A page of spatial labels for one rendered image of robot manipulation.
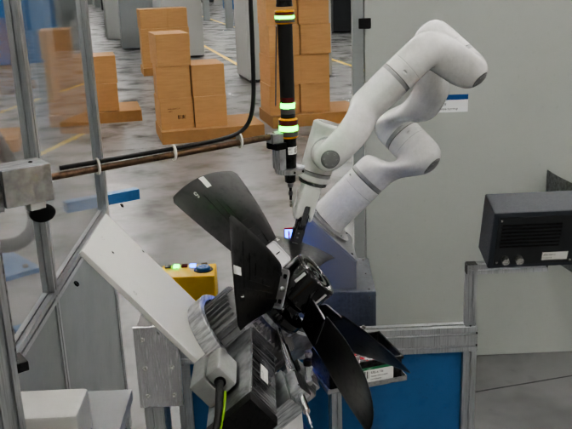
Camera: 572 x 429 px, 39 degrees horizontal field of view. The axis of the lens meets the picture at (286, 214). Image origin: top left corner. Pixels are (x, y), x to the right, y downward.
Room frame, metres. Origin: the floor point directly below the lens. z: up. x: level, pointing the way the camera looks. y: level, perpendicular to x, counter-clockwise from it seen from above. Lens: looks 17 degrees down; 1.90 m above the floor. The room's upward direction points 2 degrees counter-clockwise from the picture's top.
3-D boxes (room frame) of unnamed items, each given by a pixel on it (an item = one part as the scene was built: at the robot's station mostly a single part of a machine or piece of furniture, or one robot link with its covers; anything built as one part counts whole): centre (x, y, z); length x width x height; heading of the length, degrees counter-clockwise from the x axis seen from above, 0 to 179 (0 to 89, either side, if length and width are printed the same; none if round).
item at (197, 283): (2.16, 0.29, 1.02); 0.16 x 0.10 x 0.11; 91
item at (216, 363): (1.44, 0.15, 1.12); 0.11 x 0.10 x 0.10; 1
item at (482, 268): (2.18, -0.64, 1.04); 0.24 x 0.03 x 0.03; 91
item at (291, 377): (1.46, -0.01, 1.08); 0.07 x 0.04 x 0.06; 12
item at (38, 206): (1.46, 0.46, 1.47); 0.05 x 0.04 x 0.05; 126
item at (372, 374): (2.01, -0.18, 0.85); 0.22 x 0.17 x 0.07; 106
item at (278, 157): (1.80, 0.00, 1.49); 0.09 x 0.07 x 0.10; 126
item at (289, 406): (1.46, 0.05, 1.03); 0.15 x 0.10 x 0.14; 91
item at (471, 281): (2.18, -0.54, 0.96); 0.03 x 0.03 x 0.20; 1
